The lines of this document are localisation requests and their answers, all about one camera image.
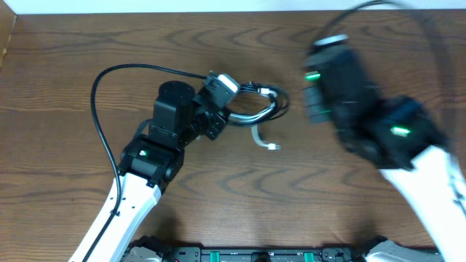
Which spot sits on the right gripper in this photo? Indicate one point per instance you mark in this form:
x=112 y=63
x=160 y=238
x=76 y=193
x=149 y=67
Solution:
x=311 y=118

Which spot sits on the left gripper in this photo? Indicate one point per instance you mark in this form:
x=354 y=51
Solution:
x=200 y=97

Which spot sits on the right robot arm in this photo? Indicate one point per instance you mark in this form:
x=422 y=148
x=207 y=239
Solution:
x=397 y=135

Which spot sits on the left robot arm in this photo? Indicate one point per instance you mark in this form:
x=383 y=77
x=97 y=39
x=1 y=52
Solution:
x=150 y=162

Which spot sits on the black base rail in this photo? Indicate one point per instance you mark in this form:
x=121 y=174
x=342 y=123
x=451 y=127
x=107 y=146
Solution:
x=198 y=254

